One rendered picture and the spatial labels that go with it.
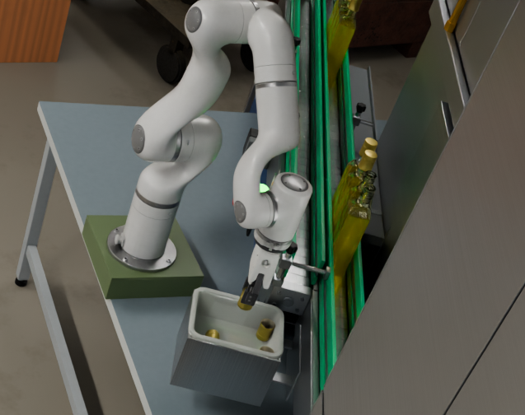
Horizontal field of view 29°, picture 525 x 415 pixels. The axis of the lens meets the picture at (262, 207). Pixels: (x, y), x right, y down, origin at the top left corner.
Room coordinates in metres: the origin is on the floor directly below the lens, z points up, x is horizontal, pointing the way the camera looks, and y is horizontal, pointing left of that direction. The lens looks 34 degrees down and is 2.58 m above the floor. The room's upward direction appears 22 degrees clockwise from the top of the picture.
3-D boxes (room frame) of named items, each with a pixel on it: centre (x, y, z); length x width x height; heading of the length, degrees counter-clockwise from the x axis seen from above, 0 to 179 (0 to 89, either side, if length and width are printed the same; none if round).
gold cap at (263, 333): (1.88, -0.12, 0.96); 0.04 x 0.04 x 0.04
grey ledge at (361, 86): (2.77, -0.21, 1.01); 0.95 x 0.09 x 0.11; 10
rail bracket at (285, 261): (1.95, -0.12, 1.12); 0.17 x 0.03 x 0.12; 100
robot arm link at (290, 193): (1.82, -0.04, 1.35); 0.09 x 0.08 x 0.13; 131
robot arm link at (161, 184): (2.20, 0.24, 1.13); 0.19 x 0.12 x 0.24; 131
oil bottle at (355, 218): (2.10, -0.22, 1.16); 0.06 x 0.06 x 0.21; 10
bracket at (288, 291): (1.96, -0.14, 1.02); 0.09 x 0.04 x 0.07; 100
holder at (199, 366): (1.83, -0.07, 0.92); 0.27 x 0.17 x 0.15; 100
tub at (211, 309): (1.82, -0.05, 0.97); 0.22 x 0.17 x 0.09; 100
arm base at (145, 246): (2.17, 0.26, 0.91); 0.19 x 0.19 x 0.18
